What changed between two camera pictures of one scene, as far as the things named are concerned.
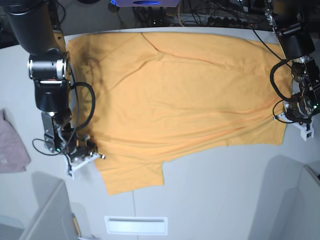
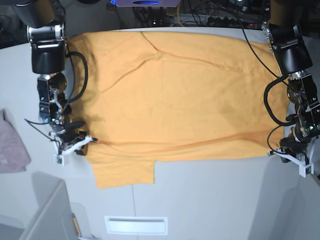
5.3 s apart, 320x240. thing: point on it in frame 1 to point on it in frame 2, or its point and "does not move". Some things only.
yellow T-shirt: [158, 96] does not move
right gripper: [298, 109] to [297, 141]
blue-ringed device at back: [145, 3] does not move
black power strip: [227, 21] does not move
